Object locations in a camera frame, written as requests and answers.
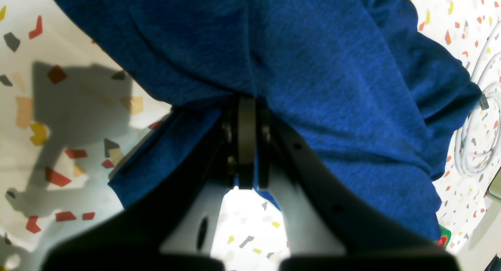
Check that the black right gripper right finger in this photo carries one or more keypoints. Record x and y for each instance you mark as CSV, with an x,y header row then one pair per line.
x,y
328,227

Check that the dark blue t-shirt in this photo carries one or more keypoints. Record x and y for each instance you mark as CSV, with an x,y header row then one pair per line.
x,y
375,99

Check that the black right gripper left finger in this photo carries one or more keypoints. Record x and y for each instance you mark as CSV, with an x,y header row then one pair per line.
x,y
172,228

